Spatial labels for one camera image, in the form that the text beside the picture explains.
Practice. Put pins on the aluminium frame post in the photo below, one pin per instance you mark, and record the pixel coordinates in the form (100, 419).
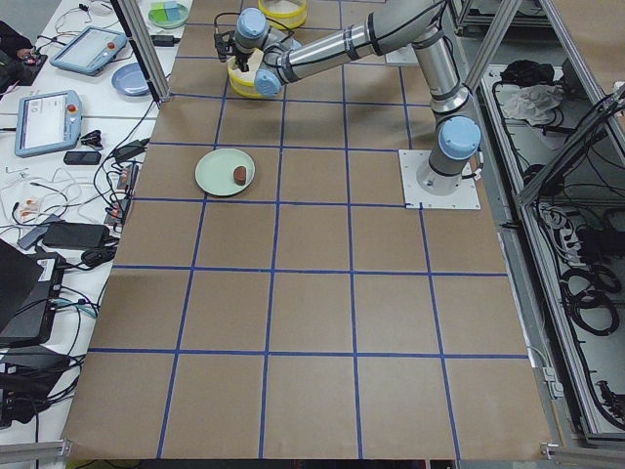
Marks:
(135, 29)

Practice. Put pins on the black laptop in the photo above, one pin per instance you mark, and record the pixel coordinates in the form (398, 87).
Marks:
(30, 283)

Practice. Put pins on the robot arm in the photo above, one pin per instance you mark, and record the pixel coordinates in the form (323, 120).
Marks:
(416, 24)

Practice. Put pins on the yellow steamer basket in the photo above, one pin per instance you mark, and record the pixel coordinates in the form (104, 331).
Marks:
(244, 80)
(285, 13)

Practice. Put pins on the black power adapter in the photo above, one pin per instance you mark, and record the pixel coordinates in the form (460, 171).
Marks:
(75, 235)

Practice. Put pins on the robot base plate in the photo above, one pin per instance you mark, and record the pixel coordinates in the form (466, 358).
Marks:
(423, 188)

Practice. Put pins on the blue plate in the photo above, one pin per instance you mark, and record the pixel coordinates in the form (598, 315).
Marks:
(129, 80)

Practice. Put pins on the teach pendant lower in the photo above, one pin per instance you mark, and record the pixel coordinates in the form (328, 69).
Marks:
(48, 123)

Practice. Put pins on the brown bun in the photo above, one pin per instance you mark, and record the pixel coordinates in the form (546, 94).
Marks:
(240, 175)

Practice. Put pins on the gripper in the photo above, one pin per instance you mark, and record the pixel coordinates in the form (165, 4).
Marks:
(241, 55)

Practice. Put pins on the green tray with blocks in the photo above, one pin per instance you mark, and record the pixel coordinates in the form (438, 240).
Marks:
(168, 14)

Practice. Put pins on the light green plate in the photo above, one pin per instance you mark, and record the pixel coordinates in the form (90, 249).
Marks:
(213, 172)

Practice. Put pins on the teach pendant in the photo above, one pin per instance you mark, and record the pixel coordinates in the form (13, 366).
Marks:
(90, 51)
(48, 123)

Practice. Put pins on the teach pendant upper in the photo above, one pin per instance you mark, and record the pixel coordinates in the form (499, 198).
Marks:
(90, 51)

